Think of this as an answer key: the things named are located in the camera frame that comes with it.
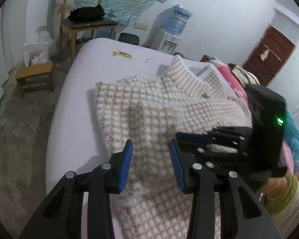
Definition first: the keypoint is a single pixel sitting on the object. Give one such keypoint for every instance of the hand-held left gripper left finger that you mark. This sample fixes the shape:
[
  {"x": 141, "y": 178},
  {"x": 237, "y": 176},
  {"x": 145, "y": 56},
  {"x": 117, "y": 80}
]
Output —
[{"x": 124, "y": 166}]

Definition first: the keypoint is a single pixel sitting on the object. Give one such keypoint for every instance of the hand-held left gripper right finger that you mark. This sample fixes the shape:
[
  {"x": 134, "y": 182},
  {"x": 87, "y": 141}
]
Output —
[{"x": 175, "y": 164}]

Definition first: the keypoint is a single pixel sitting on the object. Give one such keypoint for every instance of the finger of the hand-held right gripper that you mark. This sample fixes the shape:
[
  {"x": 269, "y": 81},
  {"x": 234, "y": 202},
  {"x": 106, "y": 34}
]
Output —
[
  {"x": 224, "y": 160},
  {"x": 224, "y": 135}
]

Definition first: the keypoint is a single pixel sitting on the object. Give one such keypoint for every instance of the beige white checked blanket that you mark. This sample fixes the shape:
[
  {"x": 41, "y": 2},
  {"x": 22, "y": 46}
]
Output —
[{"x": 152, "y": 114}]

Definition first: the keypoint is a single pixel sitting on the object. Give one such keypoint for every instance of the beige clothes pile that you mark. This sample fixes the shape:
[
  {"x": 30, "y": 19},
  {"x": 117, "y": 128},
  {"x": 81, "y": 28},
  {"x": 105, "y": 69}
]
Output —
[{"x": 244, "y": 76}]

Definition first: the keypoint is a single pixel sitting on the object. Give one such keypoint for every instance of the teal blue garment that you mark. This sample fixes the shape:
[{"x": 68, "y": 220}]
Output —
[{"x": 296, "y": 139}]

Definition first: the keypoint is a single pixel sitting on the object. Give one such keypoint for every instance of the pink floral blanket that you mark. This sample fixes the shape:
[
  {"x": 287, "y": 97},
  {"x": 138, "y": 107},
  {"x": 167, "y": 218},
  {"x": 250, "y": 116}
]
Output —
[{"x": 229, "y": 77}]

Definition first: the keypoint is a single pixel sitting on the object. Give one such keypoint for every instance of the brown door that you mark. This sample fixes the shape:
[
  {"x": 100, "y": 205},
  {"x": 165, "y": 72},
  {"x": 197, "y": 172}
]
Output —
[{"x": 266, "y": 64}]

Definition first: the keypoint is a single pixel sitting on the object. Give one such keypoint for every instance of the cream cloth on door hook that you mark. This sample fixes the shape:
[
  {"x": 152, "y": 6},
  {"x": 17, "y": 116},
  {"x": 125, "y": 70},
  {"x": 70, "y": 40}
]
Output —
[{"x": 264, "y": 55}]

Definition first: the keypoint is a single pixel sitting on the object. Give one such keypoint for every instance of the bed with lilac printed sheet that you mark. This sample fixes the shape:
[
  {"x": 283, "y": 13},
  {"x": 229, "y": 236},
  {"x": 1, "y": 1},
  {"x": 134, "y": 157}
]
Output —
[{"x": 72, "y": 109}]

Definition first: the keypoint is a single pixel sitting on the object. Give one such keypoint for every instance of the white water dispenser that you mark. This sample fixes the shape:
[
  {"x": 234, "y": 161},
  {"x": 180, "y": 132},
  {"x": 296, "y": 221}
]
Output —
[{"x": 160, "y": 39}]

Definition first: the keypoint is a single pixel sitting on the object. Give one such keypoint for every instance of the blue water jug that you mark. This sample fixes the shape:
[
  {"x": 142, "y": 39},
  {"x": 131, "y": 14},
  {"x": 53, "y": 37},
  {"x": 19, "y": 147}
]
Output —
[{"x": 177, "y": 20}]

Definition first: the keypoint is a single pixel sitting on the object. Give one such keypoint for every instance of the black waste bin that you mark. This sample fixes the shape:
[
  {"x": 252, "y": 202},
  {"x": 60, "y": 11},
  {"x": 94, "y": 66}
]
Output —
[{"x": 128, "y": 38}]

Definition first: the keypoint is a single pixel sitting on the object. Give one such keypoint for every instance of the small wooden stool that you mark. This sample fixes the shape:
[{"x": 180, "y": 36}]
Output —
[{"x": 35, "y": 69}]

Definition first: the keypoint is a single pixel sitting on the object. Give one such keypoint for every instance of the white plastic bag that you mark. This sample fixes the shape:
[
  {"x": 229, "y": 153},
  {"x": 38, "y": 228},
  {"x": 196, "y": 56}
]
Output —
[{"x": 39, "y": 54}]

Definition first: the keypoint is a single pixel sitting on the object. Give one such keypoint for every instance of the wooden chair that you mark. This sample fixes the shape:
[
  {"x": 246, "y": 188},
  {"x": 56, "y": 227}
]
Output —
[{"x": 89, "y": 25}]

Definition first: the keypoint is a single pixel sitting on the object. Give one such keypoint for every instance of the black bag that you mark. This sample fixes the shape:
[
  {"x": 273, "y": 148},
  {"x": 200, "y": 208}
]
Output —
[{"x": 87, "y": 13}]

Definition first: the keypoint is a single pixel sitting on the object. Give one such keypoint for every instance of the white curtain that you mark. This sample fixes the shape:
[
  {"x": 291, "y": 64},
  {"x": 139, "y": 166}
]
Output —
[{"x": 7, "y": 54}]

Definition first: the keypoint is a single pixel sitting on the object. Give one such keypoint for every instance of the teal floral hanging cloth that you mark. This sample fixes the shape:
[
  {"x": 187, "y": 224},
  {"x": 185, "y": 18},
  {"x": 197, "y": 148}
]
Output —
[{"x": 129, "y": 0}]

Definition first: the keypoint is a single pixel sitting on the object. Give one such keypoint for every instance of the wall socket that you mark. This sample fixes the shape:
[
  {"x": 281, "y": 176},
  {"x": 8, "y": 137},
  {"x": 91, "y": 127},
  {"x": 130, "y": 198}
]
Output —
[{"x": 141, "y": 26}]

